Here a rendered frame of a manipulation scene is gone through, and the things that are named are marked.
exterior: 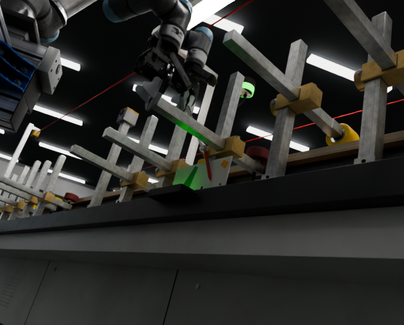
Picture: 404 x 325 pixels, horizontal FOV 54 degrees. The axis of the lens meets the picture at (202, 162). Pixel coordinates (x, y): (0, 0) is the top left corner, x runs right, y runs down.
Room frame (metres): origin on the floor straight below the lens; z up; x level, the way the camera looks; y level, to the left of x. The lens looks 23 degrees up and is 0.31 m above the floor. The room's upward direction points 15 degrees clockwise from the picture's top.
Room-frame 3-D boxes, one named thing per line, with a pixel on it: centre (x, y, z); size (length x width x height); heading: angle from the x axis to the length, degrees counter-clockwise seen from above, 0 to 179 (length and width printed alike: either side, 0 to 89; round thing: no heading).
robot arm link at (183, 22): (0.91, 0.18, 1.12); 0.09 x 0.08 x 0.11; 140
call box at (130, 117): (1.73, 0.41, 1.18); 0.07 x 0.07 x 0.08; 36
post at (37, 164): (2.74, 1.13, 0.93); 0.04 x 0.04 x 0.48; 36
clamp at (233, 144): (1.10, -0.05, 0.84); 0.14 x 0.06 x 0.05; 36
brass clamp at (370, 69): (0.70, -0.35, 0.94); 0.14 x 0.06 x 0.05; 36
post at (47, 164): (2.54, 0.99, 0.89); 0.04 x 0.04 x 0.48; 36
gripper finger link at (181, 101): (1.18, 0.14, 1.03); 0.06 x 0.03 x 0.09; 56
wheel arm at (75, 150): (1.45, 0.28, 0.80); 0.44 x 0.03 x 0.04; 126
